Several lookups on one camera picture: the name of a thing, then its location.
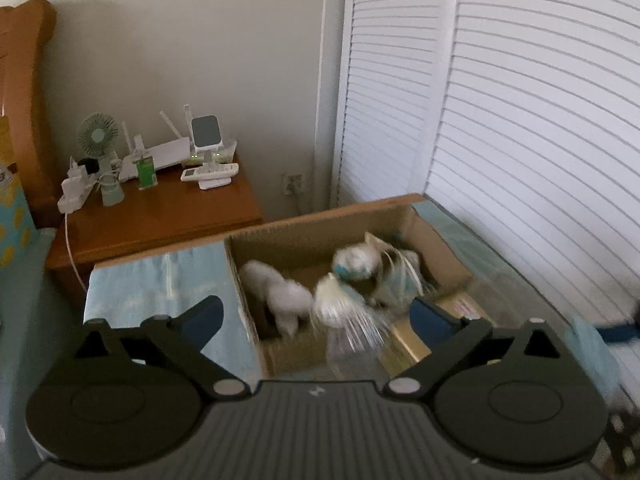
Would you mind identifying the white floral sachet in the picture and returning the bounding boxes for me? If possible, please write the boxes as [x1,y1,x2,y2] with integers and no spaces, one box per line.
[331,231,385,282]

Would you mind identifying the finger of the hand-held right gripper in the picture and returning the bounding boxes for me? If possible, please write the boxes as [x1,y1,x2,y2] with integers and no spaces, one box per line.
[596,321,640,347]
[605,409,640,472]

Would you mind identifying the phone on white stand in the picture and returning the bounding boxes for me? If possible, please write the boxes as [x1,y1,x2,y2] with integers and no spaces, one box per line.
[189,114,222,167]

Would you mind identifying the cardboard box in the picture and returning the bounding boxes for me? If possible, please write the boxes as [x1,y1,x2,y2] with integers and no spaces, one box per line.
[224,192,497,380]

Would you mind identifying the white power strip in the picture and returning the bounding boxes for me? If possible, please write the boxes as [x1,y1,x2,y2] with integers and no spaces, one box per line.
[57,157,124,214]

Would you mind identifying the wooden nightstand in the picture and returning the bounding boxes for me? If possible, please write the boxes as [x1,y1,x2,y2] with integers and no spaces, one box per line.
[46,159,265,307]

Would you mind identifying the white louvered doors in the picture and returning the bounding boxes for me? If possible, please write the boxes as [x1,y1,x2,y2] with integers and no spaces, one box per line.
[329,0,640,333]

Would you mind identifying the clear plastic bag bundle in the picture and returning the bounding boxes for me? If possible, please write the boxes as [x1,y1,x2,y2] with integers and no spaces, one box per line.
[309,274,394,354]

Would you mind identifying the light blue tasselled sachet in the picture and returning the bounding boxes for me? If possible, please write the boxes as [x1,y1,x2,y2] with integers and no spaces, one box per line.
[377,249,432,307]

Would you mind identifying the white router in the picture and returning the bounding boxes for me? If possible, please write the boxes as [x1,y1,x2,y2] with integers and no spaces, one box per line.
[119,104,239,184]

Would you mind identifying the small green desk fan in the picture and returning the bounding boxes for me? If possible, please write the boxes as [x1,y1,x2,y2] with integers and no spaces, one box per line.
[76,112,124,207]

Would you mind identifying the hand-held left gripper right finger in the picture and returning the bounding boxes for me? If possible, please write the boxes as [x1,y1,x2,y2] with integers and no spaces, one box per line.
[384,296,594,404]

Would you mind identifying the white remote control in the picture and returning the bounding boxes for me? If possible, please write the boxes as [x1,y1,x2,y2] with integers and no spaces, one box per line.
[180,162,241,184]

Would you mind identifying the wooden bed headboard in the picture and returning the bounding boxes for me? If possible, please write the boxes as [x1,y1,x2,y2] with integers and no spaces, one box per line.
[0,0,57,229]

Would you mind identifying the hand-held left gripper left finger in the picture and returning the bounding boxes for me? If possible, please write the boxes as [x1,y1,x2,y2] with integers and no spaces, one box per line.
[37,294,252,404]

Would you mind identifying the teal bed sheet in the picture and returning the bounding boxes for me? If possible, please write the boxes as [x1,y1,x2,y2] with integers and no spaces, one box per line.
[0,226,92,463]

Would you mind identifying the white power cable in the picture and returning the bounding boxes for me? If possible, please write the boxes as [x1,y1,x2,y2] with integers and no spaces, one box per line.
[63,210,92,292]

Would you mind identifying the yellow and blue carton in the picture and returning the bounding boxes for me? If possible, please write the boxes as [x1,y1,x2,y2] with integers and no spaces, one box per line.
[0,114,39,269]

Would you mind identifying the white plush toy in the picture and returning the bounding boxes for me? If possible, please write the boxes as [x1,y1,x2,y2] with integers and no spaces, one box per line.
[239,259,317,339]

